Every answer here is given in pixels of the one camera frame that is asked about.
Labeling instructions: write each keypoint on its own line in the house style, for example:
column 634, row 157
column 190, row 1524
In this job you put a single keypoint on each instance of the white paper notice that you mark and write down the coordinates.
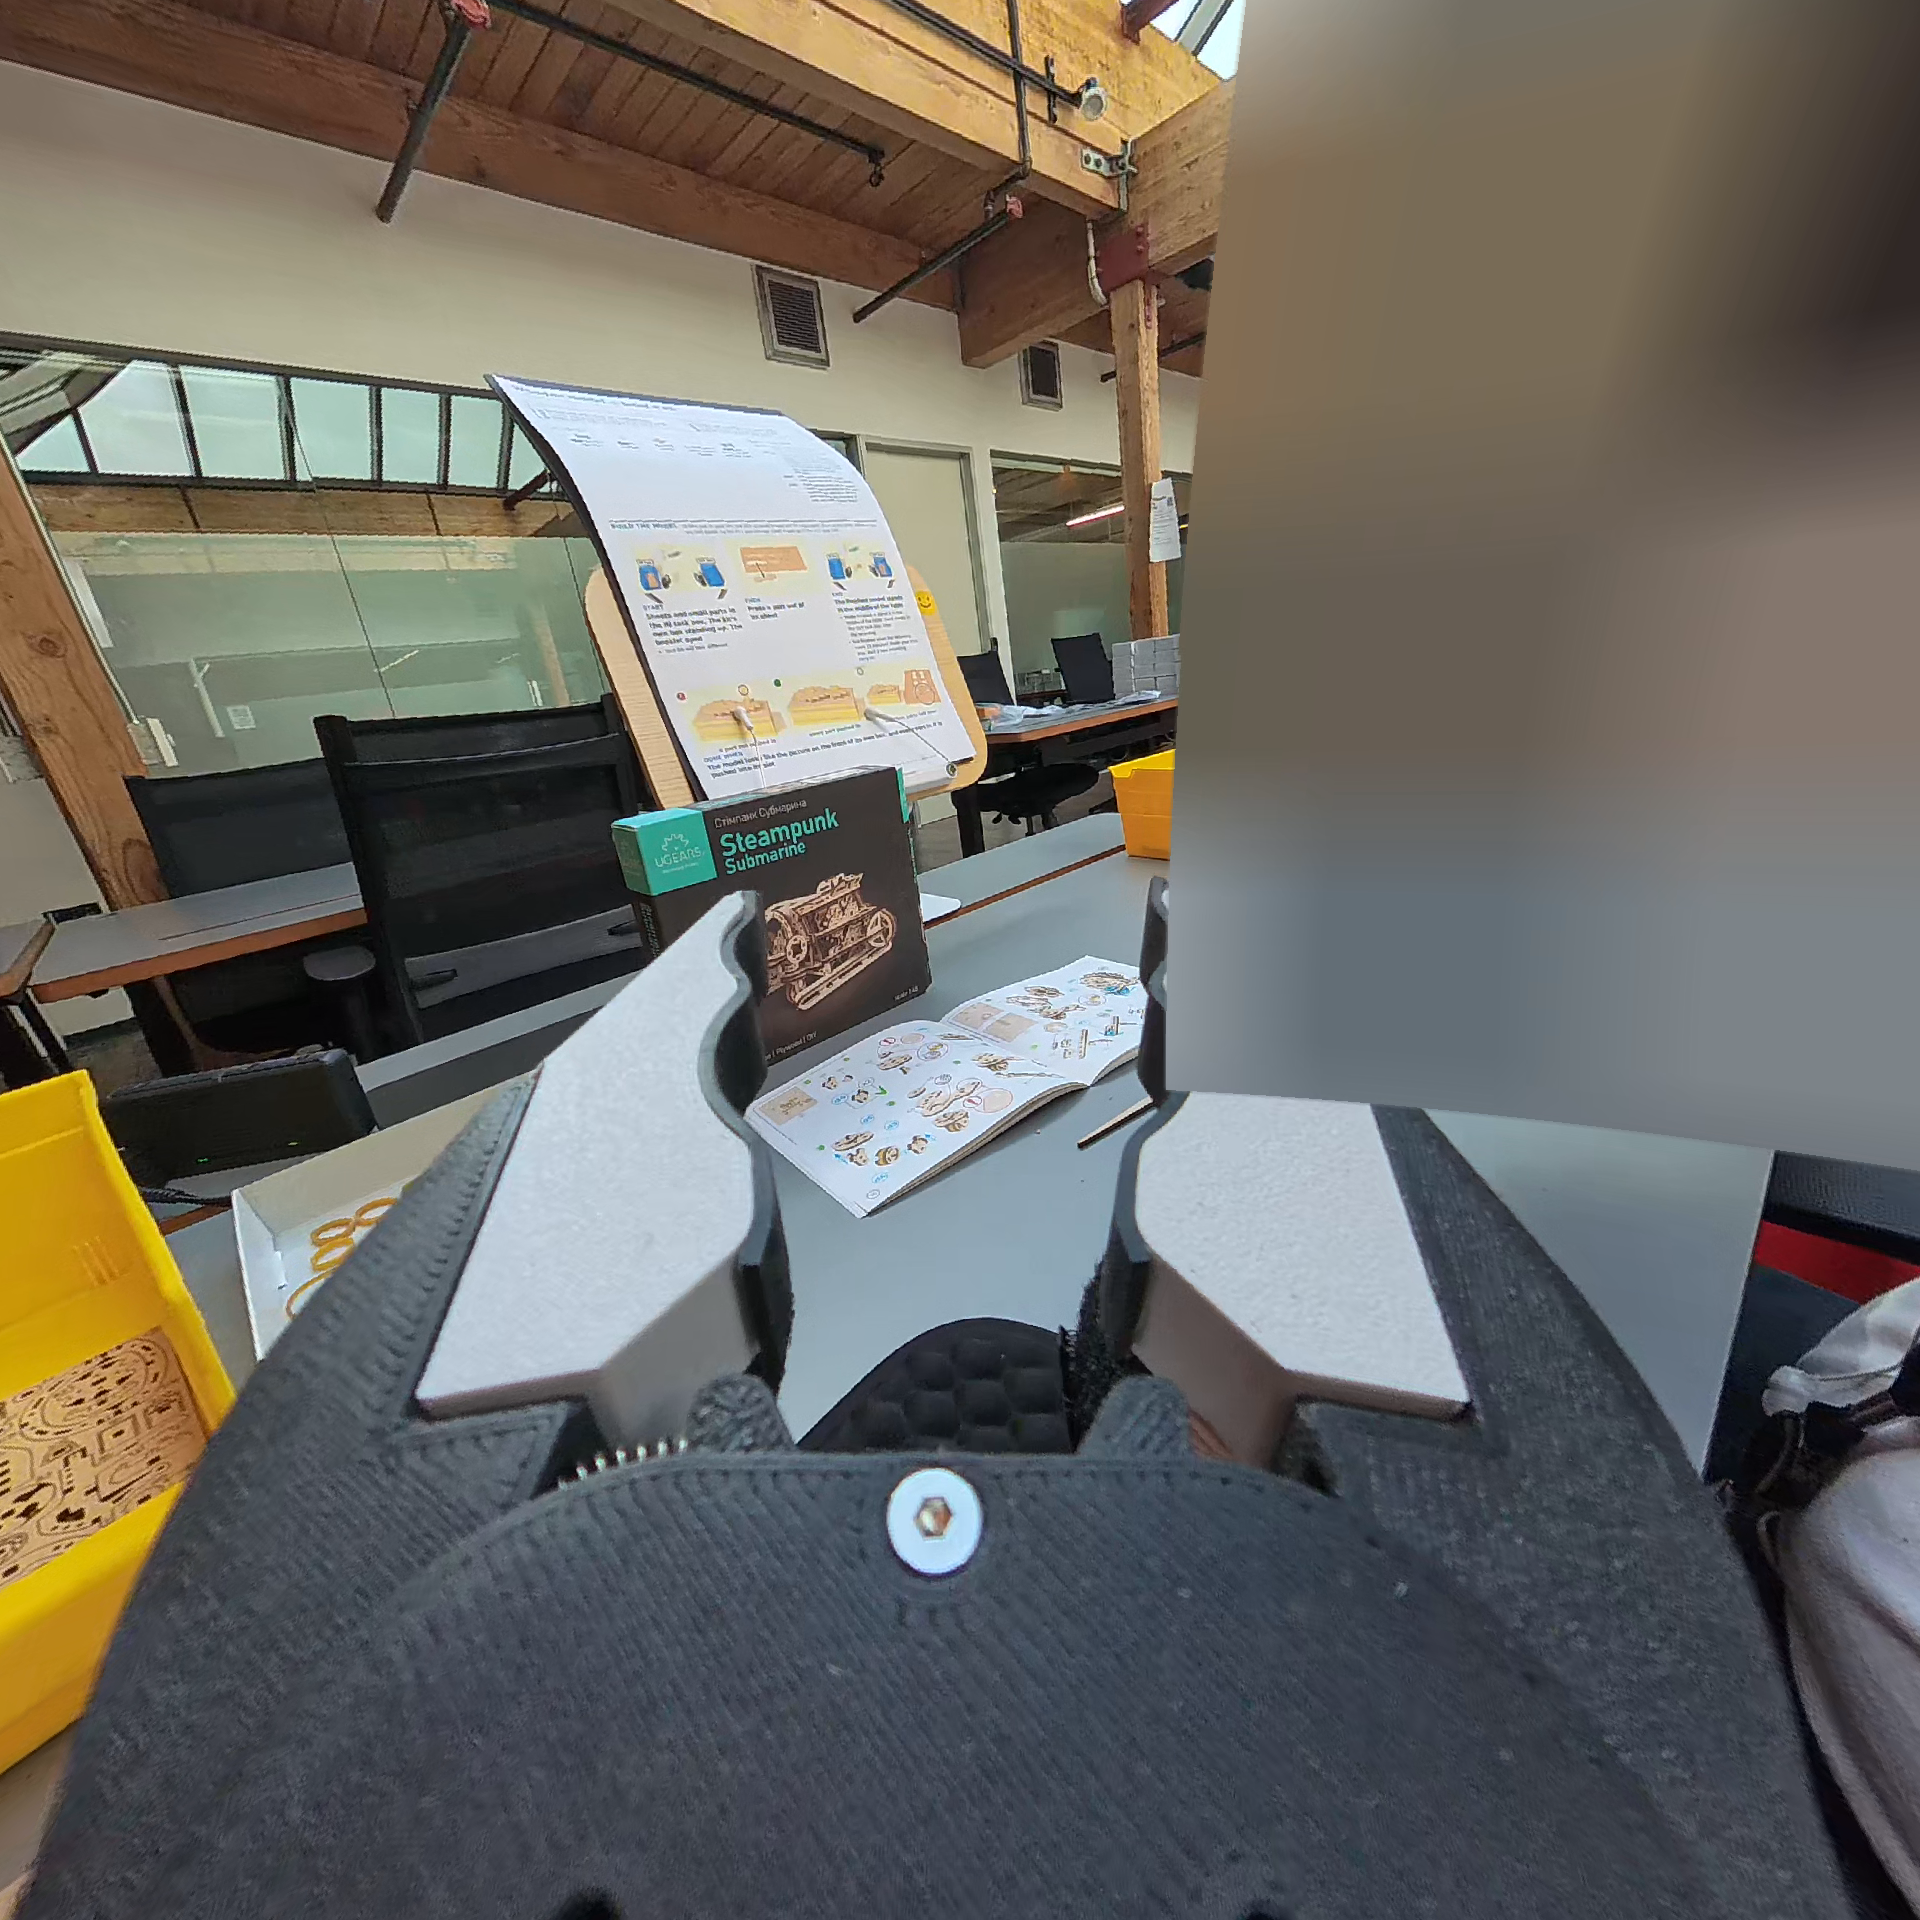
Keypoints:
column 1169, row 522

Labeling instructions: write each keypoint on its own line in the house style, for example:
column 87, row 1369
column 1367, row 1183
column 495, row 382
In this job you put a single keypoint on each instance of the large yellow plastic bin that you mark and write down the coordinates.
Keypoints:
column 60, row 1200

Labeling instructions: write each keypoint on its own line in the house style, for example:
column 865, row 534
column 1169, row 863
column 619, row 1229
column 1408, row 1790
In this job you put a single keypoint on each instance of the heap of yellow rubber rings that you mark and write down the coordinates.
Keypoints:
column 331, row 1228

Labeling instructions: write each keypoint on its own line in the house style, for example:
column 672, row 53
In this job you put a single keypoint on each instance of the laser-cut wooden part sheet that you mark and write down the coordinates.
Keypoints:
column 91, row 1440

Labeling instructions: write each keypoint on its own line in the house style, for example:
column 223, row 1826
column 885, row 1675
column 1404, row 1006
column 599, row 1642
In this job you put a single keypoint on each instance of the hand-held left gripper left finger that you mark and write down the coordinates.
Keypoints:
column 600, row 1200

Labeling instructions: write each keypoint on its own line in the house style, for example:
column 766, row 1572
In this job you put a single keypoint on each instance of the red plastic bin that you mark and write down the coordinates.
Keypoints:
column 1829, row 1259

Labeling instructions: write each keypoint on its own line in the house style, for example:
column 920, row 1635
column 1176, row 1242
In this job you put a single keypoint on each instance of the white cardboard tray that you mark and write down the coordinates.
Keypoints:
column 277, row 1246

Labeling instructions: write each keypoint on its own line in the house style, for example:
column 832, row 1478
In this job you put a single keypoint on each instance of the grey office desk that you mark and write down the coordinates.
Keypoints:
column 194, row 922
column 1080, row 719

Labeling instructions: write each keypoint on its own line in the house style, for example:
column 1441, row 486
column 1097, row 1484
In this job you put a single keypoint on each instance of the black model kit box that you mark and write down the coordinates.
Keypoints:
column 839, row 902

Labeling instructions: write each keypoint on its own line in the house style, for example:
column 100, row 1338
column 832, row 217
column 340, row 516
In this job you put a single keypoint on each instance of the illustrated instruction booklet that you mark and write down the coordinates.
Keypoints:
column 931, row 1083

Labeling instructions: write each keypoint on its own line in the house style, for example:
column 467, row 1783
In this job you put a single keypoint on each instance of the black rectangular case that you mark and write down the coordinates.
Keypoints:
column 240, row 1109

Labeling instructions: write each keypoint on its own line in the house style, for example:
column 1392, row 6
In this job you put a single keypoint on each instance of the wooden book stand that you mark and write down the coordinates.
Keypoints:
column 614, row 645

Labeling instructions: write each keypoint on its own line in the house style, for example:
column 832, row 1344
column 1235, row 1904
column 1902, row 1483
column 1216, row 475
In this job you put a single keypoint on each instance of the black ceiling pipe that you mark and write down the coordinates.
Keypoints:
column 426, row 121
column 689, row 77

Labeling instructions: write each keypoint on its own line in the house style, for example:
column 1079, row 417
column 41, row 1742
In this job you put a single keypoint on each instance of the black office chair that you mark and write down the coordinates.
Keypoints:
column 986, row 675
column 240, row 827
column 1043, row 788
column 1084, row 668
column 480, row 854

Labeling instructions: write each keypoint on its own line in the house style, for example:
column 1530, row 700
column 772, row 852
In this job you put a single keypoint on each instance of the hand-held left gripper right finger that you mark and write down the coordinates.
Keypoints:
column 1290, row 1246

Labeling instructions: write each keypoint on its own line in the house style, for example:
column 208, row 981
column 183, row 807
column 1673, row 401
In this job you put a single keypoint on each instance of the black honeycomb pad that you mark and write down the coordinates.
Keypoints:
column 944, row 1388

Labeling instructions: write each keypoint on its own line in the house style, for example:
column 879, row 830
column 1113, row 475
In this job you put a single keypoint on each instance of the stack of grey boxes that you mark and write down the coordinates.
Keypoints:
column 1146, row 668

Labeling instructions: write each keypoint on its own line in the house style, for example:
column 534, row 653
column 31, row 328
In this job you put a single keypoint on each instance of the printed instruction sheet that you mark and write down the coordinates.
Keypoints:
column 748, row 601

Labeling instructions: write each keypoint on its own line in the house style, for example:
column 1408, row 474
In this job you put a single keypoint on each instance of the grey wall vent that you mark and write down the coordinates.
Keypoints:
column 789, row 317
column 1039, row 375

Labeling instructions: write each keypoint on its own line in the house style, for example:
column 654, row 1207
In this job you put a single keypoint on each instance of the thin wooden stick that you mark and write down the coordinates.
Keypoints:
column 1113, row 1125

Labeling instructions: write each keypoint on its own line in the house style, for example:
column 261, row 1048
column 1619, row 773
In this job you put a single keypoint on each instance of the small yellow plastic bin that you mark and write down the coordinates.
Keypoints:
column 1146, row 803

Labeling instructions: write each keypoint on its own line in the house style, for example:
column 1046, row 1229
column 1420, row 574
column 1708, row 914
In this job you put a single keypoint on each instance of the black chair armrest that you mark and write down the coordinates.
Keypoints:
column 1844, row 1194

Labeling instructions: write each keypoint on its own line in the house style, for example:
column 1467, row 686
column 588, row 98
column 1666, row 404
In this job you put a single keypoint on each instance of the person's white clothing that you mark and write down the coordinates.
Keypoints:
column 1859, row 1575

